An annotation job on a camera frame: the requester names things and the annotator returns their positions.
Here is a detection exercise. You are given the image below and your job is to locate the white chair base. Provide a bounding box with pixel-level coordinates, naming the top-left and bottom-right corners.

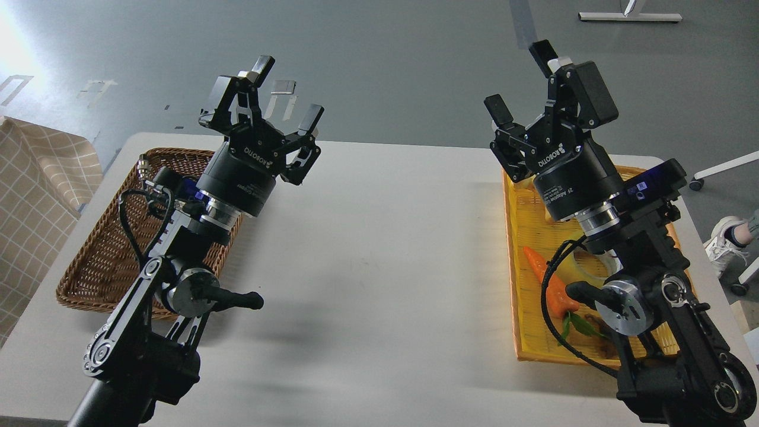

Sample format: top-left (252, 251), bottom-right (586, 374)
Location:
top-left (688, 151), bottom-right (758, 191)

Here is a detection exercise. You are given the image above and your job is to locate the orange toy carrot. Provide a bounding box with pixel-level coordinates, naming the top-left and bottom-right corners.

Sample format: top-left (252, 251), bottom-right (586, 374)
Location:
top-left (522, 246), bottom-right (580, 319)

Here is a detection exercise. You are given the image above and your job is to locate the brown toy animal figure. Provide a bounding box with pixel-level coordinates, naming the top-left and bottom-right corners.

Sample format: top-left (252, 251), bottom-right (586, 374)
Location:
top-left (585, 314), bottom-right (618, 359)

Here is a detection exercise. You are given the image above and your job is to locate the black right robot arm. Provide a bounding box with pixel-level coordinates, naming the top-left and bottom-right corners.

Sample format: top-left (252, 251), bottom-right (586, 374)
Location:
top-left (484, 40), bottom-right (757, 426)

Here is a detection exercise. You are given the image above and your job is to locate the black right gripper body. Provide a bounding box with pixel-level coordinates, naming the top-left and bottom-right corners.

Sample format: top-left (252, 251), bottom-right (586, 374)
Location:
top-left (530, 127), bottom-right (623, 221)

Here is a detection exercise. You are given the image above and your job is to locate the white desk leg base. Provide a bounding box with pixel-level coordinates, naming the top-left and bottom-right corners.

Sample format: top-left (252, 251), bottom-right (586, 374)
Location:
top-left (578, 1), bottom-right (683, 23)

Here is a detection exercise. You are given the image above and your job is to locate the yellow tape roll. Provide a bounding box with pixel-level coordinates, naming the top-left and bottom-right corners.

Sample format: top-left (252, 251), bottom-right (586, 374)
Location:
top-left (557, 248), bottom-right (623, 288)

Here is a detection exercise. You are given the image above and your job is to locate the brown wicker basket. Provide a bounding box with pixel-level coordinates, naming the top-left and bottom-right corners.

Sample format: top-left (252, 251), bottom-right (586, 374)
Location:
top-left (55, 148), bottom-right (243, 321)

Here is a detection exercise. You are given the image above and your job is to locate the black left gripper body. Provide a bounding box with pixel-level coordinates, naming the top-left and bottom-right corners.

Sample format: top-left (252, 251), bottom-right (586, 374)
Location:
top-left (197, 120), bottom-right (285, 216)

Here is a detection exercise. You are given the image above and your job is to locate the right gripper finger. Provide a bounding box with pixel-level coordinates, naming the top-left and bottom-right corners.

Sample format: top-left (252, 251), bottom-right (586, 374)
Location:
top-left (483, 94), bottom-right (537, 183)
top-left (529, 40), bottom-right (618, 143)

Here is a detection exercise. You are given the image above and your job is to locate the yellow plastic basket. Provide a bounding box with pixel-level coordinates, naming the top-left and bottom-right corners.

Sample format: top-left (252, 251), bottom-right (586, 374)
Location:
top-left (502, 172), bottom-right (680, 369)

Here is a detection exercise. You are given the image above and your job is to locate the white sneaker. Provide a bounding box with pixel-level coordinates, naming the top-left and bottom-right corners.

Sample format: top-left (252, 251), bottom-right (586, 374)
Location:
top-left (704, 215), bottom-right (757, 278)

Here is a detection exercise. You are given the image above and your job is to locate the beige checkered cloth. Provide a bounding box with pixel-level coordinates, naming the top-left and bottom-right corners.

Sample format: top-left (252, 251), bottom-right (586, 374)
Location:
top-left (1, 116), bottom-right (103, 343)

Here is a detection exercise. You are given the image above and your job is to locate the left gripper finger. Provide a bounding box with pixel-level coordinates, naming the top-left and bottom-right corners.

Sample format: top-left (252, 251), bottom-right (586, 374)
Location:
top-left (198, 56), bottom-right (276, 135)
top-left (278, 104), bottom-right (324, 186)

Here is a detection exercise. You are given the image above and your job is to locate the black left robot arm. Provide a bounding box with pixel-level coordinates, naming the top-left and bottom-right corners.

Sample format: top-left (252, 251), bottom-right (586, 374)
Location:
top-left (68, 56), bottom-right (324, 426)

